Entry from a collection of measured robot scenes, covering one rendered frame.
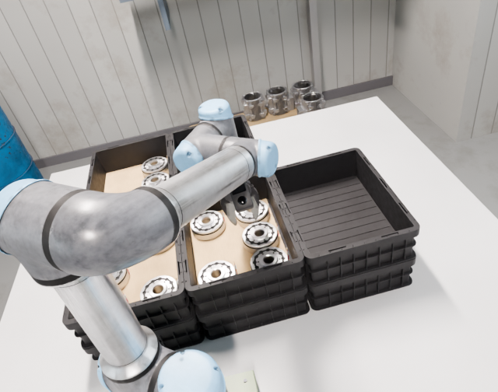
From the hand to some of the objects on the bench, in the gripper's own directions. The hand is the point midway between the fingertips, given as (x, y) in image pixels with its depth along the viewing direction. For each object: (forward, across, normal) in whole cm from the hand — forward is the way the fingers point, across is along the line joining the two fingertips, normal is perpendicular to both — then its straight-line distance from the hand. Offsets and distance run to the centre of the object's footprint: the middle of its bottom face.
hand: (245, 220), depth 116 cm
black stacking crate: (+24, -26, 0) cm, 35 cm away
